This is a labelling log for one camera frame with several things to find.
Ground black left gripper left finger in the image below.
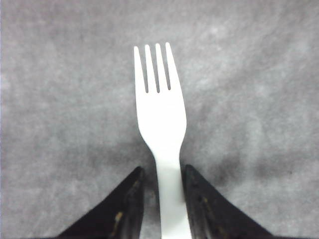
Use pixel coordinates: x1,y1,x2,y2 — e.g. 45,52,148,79
57,167,145,239

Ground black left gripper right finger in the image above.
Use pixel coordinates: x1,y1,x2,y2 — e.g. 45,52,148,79
183,164,274,239

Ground white plastic fork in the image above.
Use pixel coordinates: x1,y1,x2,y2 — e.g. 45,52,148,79
134,43,192,239

